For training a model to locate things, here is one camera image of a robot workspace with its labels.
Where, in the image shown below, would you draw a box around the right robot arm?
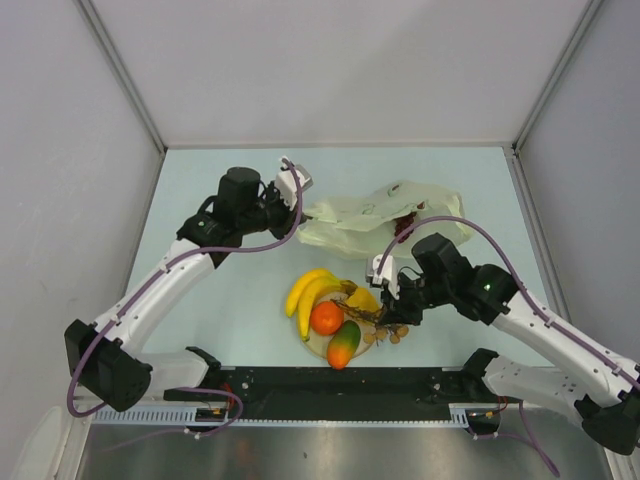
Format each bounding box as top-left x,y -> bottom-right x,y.
369,234 -> 639,455

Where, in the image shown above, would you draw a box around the fake dark grapes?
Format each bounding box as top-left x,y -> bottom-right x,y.
394,212 -> 417,243

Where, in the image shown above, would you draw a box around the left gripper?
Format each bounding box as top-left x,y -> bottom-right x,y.
238,180 -> 306,242

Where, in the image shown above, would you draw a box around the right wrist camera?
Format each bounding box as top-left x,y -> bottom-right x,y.
365,254 -> 400,299

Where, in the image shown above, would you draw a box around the yellow fake bell pepper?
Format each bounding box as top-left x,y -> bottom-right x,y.
345,287 -> 380,313

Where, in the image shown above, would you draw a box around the pale green plastic bag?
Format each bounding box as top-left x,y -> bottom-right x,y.
296,180 -> 465,260

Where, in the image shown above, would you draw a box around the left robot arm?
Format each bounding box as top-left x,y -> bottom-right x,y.
64,158 -> 313,418

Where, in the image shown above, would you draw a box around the yellow fake banana bunch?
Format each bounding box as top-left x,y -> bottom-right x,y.
285,268 -> 357,342

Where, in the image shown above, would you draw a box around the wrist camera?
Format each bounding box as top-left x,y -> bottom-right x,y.
274,156 -> 313,210
365,254 -> 400,299

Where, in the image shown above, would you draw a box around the small orange fake fruit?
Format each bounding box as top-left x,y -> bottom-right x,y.
326,320 -> 361,370

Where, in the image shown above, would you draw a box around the pink ceramic plate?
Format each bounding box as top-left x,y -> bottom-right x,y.
304,293 -> 371,361

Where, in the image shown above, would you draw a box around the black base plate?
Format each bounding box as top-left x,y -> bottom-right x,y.
163,365 -> 503,434

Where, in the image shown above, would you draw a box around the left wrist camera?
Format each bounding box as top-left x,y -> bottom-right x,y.
274,156 -> 313,210

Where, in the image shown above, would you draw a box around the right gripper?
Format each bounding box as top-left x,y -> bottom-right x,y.
378,271 -> 451,327

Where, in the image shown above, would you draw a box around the white cable duct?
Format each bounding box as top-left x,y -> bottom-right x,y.
92,404 -> 473,428

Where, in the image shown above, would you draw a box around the brown fake longan bunch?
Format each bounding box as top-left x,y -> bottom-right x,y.
333,300 -> 409,345

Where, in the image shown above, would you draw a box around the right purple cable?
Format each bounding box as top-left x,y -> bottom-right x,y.
375,215 -> 640,476

